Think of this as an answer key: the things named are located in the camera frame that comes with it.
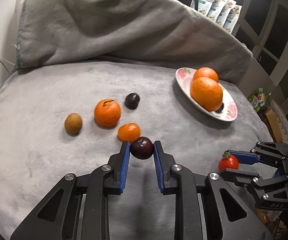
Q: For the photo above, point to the green drink bottle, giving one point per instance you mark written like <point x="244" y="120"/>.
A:
<point x="258" y="100"/>

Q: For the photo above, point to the large orange with stem mark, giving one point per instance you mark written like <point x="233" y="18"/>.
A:
<point x="207" y="93"/>

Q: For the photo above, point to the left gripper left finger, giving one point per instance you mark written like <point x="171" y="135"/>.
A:
<point x="119" y="163"/>

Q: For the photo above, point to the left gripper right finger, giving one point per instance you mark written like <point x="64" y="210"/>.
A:
<point x="167" y="170"/>

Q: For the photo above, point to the grey blanket on backrest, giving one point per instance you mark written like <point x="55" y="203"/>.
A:
<point x="155" y="32"/>

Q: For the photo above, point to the medium tangerine with stem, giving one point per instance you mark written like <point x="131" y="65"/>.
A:
<point x="107" y="113"/>

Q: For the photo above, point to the small orange kumquat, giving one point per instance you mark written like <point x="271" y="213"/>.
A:
<point x="129" y="132"/>

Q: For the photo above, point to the dark red plum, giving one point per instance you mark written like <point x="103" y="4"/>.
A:
<point x="142" y="148"/>

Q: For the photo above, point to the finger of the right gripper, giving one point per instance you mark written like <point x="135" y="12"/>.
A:
<point x="244" y="157"/>
<point x="239" y="178"/>

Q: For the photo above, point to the red tomato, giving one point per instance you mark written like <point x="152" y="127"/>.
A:
<point x="228" y="161"/>

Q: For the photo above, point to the small brown longan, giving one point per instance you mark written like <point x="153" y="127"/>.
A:
<point x="73" y="123"/>

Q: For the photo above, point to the floral white plate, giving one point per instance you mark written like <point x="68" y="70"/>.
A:
<point x="227" y="112"/>

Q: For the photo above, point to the large smooth orange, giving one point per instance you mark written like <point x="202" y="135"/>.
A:
<point x="206" y="72"/>

